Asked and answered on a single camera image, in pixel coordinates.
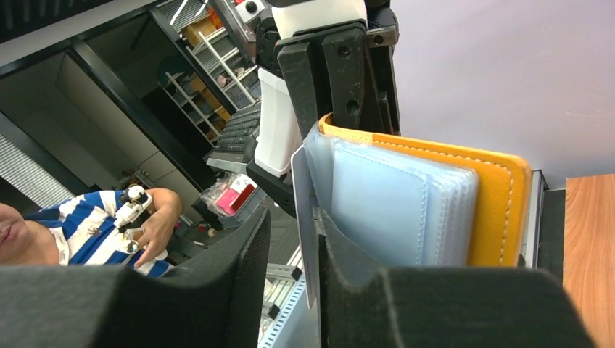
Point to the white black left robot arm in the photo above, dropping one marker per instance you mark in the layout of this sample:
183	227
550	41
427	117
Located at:
279	135

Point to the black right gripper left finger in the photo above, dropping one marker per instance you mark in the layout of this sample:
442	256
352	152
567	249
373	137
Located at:
212	300

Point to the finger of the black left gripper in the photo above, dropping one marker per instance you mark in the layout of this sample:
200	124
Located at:
344	55
296	66

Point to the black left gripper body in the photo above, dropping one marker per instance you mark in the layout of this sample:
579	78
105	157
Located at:
311	23

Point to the black keyboard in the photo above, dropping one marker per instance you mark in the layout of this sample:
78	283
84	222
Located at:
238	140

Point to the person in striped shirt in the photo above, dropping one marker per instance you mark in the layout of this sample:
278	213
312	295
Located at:
81	231

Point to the white teleoperation controller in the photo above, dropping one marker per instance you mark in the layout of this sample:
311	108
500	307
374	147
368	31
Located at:
129	211

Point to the white metal shelf rack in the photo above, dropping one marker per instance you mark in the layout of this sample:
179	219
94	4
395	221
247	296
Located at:
220	78

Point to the aluminium frame rail right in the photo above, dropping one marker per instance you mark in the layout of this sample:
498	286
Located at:
528	255

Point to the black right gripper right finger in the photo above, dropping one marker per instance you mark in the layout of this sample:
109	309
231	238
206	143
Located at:
366	304

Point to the yellow leather card holder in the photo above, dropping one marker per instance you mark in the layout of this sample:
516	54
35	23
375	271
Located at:
505	183

